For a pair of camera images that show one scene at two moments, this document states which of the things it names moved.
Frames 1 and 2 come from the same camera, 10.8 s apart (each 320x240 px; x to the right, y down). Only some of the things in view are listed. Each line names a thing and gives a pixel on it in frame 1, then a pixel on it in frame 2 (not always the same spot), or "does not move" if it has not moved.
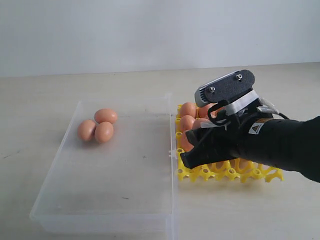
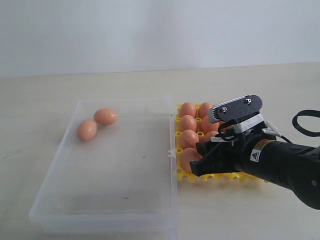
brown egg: (105, 114) does not move
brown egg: (187, 122) does not move
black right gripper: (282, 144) → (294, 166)
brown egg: (188, 108) does not move
